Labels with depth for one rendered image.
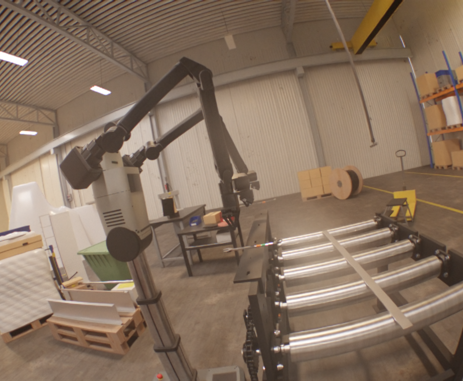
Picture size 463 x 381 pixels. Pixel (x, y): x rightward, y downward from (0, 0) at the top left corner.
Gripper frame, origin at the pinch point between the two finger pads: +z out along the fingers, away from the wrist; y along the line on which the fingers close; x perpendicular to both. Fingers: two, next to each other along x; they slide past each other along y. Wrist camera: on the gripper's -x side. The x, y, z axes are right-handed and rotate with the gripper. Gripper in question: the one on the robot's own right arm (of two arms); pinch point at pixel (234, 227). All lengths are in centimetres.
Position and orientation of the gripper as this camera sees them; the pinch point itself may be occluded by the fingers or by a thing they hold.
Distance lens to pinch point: 103.3
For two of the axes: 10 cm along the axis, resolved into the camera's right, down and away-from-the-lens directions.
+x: -9.6, 1.9, 1.8
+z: 2.1, 9.8, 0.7
